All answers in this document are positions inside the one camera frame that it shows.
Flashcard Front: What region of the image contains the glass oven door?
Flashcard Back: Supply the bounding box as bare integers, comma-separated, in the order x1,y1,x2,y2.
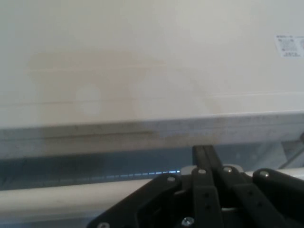
0,114,304,228

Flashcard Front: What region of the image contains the white printed oven label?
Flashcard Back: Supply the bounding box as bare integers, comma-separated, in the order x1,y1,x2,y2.
275,34,304,58

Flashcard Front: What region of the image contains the white toaster oven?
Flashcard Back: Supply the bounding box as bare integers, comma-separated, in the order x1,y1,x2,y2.
0,0,304,130

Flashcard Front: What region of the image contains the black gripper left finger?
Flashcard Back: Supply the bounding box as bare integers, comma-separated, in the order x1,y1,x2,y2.
87,145,224,228

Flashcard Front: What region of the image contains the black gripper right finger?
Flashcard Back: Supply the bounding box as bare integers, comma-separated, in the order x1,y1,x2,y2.
206,145,304,228

